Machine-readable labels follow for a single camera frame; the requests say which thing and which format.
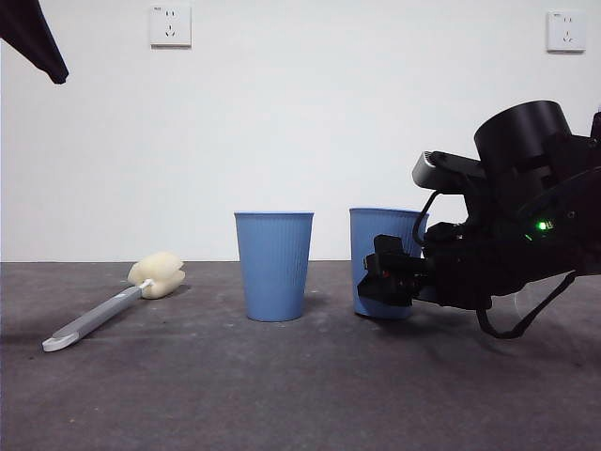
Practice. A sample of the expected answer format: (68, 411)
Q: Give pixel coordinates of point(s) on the white wall socket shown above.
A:
(171, 26)
(566, 31)

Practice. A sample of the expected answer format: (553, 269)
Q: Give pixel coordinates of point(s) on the pale grey right camera box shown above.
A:
(443, 166)

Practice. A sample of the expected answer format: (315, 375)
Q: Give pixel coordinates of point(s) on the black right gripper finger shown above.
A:
(387, 277)

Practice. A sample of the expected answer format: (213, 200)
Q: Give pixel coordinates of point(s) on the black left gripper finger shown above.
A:
(33, 33)

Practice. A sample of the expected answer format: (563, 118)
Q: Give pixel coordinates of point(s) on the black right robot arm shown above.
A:
(526, 188)

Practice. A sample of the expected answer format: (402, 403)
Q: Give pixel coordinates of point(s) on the blue ribbed plastic cup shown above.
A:
(375, 225)
(274, 268)

